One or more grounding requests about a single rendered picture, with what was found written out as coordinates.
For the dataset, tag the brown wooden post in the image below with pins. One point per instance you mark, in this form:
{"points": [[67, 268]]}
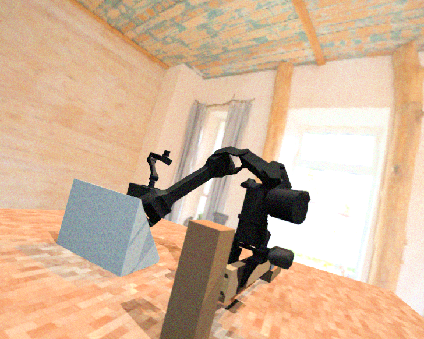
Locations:
{"points": [[198, 281]]}

